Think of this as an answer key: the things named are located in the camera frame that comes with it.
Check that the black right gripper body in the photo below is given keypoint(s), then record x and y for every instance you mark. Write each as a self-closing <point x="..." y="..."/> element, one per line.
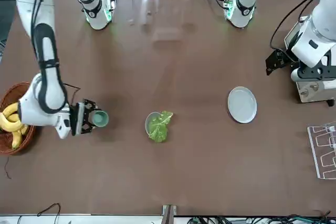
<point x="77" y="119"/>

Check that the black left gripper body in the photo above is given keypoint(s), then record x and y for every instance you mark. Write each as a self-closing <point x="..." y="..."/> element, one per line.
<point x="323" y="70"/>

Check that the green cup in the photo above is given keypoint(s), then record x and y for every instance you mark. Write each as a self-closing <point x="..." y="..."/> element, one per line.
<point x="100" y="119"/>

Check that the green lettuce leaf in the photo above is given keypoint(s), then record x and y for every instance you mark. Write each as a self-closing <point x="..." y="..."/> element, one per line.
<point x="158" y="128"/>

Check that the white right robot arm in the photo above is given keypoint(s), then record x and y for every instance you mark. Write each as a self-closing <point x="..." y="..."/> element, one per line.
<point x="47" y="64"/>

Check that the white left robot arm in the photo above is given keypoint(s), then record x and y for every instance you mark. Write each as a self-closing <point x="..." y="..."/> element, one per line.
<point x="323" y="19"/>

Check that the larger grey dish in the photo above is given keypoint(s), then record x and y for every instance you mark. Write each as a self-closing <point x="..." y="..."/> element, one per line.
<point x="241" y="104"/>

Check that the smaller grey dish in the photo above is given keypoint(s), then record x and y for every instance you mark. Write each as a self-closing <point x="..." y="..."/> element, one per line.
<point x="151" y="117"/>

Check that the white toaster oven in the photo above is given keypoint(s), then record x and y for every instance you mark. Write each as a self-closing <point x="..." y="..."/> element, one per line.
<point x="315" y="91"/>

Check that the yellow banana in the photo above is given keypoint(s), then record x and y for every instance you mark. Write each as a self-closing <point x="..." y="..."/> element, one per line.
<point x="9" y="108"/>
<point x="16" y="140"/>
<point x="9" y="126"/>
<point x="13" y="118"/>

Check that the brown wicker basket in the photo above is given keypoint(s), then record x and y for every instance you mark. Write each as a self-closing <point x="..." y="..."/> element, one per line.
<point x="6" y="98"/>

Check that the thin black thread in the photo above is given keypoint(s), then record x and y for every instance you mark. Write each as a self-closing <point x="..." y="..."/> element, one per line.
<point x="6" y="169"/>

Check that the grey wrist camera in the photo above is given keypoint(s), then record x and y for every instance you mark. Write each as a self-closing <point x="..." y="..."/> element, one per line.
<point x="294" y="75"/>

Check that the grey metal bracket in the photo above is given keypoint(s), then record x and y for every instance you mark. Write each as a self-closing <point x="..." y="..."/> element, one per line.
<point x="169" y="213"/>

